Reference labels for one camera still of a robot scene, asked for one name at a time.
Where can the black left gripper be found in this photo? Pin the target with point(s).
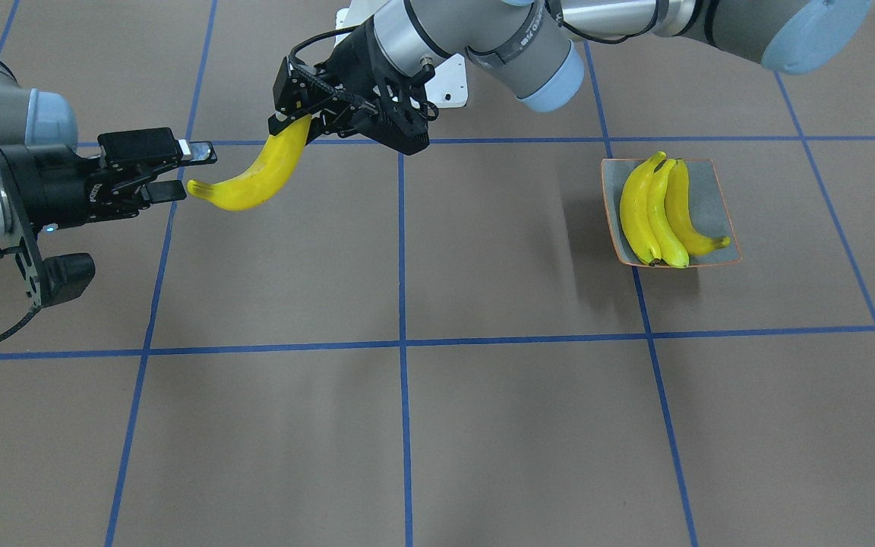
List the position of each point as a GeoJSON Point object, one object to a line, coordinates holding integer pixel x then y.
{"type": "Point", "coordinates": [352, 53]}

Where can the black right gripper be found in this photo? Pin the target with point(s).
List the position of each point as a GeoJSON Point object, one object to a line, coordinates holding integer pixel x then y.
{"type": "Point", "coordinates": [48, 184]}

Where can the yellow banana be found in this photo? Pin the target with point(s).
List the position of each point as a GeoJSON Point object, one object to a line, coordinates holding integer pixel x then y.
{"type": "Point", "coordinates": [632, 210]}
{"type": "Point", "coordinates": [272, 169]}
{"type": "Point", "coordinates": [677, 210]}
{"type": "Point", "coordinates": [671, 251]}

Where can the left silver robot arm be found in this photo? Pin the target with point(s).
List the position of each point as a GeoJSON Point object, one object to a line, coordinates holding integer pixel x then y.
{"type": "Point", "coordinates": [528, 46]}

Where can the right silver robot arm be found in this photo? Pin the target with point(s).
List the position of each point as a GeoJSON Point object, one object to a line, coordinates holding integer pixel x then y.
{"type": "Point", "coordinates": [32, 117]}

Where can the grey square plate orange rim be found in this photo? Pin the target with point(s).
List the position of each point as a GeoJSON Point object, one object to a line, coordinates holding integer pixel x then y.
{"type": "Point", "coordinates": [708, 211]}

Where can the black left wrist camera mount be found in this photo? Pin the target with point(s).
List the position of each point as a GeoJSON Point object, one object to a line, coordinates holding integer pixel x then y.
{"type": "Point", "coordinates": [401, 111]}

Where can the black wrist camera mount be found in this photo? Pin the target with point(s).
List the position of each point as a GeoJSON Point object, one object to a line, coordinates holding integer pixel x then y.
{"type": "Point", "coordinates": [47, 281]}
{"type": "Point", "coordinates": [401, 111]}

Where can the white camera pole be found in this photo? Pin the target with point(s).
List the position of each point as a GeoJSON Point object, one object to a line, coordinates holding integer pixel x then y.
{"type": "Point", "coordinates": [447, 89]}

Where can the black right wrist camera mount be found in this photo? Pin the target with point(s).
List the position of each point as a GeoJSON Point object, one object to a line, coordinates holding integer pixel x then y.
{"type": "Point", "coordinates": [47, 281]}

